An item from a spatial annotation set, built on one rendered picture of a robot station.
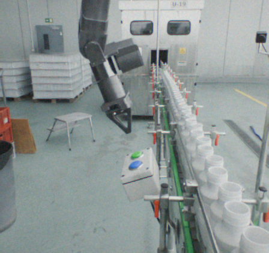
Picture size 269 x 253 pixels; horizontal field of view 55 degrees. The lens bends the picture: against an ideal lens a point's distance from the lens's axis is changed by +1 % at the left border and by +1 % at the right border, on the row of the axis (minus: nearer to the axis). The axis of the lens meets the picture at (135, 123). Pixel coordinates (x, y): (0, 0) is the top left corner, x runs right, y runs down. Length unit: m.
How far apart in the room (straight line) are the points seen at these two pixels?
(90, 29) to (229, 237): 0.46
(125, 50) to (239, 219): 0.42
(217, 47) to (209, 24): 0.88
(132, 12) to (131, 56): 4.16
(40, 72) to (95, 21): 6.29
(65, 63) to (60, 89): 0.65
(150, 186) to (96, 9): 0.41
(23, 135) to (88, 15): 3.18
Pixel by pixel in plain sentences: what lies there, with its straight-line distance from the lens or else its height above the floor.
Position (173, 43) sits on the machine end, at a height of 1.42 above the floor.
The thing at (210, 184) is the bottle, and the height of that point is 1.14.
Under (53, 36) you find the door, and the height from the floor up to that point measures 1.70.
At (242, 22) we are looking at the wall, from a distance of 10.78.
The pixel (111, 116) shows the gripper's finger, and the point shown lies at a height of 1.23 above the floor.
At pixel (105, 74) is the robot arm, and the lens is 0.63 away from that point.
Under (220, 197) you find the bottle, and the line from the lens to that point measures 0.49.
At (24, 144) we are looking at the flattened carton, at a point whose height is 0.13.
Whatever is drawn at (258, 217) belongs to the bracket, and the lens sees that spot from 0.66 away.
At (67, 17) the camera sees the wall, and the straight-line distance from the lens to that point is 10.77.
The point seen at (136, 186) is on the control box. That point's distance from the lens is 0.64.
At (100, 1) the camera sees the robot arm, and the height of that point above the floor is 1.48.
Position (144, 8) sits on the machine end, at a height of 1.97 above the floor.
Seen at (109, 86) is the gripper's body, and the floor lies 1.31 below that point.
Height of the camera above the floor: 1.40
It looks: 17 degrees down
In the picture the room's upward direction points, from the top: straight up
